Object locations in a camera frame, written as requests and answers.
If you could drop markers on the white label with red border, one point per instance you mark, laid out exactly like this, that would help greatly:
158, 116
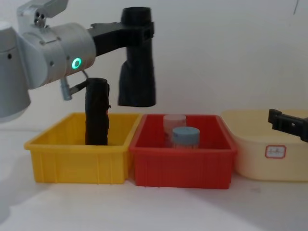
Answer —
275, 151

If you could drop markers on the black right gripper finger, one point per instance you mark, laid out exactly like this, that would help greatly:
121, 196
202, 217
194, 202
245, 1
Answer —
288, 125

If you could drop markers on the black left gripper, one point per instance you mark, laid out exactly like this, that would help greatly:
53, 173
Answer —
97, 96

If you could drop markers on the clear jar with pale lid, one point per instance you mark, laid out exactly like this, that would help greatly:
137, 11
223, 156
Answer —
173, 121

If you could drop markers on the clear jar with blue lid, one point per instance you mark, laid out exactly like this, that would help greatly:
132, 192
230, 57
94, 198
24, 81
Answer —
185, 137

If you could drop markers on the yellow plastic bin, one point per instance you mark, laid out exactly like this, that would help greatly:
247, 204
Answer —
72, 163

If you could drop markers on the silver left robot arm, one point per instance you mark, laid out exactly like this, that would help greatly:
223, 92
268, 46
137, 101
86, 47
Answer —
48, 48

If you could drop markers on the red plastic bin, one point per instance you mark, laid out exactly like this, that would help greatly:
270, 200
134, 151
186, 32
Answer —
180, 168

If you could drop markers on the cream plastic basin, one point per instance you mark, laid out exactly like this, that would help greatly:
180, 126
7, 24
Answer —
252, 163

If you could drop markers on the white table cloth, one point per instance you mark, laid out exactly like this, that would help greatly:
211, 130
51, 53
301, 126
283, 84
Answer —
154, 209

